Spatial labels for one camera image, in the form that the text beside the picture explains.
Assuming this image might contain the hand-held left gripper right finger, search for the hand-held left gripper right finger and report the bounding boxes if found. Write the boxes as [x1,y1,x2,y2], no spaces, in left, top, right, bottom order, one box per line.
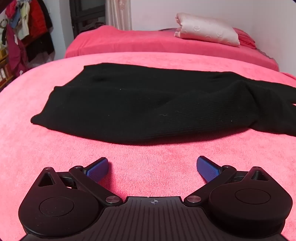
[184,156,271,207]

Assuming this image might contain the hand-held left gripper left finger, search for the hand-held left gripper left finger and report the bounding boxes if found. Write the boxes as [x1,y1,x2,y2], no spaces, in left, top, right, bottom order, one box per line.
[36,157,122,207]

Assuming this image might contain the black pants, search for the black pants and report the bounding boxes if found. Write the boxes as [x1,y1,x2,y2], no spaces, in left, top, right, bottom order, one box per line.
[31,62,296,146]

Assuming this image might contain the pink covered bed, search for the pink covered bed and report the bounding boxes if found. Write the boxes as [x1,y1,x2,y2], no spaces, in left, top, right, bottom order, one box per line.
[64,25,280,72]
[0,51,296,241]

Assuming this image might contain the pink folded blanket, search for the pink folded blanket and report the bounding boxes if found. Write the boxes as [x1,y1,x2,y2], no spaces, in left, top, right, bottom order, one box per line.
[232,27,257,49]

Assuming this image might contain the cream folded quilt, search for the cream folded quilt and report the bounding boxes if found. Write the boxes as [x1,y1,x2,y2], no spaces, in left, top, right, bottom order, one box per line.
[174,12,240,47]

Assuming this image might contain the wooden shelf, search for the wooden shelf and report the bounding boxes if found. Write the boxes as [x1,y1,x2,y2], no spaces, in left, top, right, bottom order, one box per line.
[0,47,14,90]

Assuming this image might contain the maroon hanging garment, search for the maroon hanging garment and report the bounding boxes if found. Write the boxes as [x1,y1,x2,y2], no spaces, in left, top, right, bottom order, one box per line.
[6,24,30,75]

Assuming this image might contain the dark wooden cabinet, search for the dark wooden cabinet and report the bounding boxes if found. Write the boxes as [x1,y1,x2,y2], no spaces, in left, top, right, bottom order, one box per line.
[69,0,106,39]

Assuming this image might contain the pale patterned curtain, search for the pale patterned curtain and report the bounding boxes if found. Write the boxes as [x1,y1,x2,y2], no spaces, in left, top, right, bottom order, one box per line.
[105,0,132,31]

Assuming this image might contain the red hanging jacket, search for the red hanging jacket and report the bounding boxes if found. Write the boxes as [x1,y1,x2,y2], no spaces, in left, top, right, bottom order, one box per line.
[28,0,48,42]

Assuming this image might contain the cream hanging shirt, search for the cream hanging shirt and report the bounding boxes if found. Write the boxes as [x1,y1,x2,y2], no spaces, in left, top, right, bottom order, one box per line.
[17,1,31,40]

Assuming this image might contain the blue hanging garment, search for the blue hanging garment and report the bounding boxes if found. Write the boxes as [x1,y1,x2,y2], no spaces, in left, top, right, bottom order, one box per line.
[10,7,22,29]

